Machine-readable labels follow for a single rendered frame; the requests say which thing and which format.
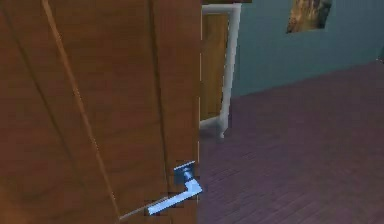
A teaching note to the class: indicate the brown wooden room door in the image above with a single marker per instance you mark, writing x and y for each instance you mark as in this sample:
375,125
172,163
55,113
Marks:
100,100

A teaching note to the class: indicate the brown door with white frame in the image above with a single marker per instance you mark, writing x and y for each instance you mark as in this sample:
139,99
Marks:
213,66

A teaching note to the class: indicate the framed brown wall picture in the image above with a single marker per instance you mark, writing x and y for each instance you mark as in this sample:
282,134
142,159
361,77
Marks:
308,15

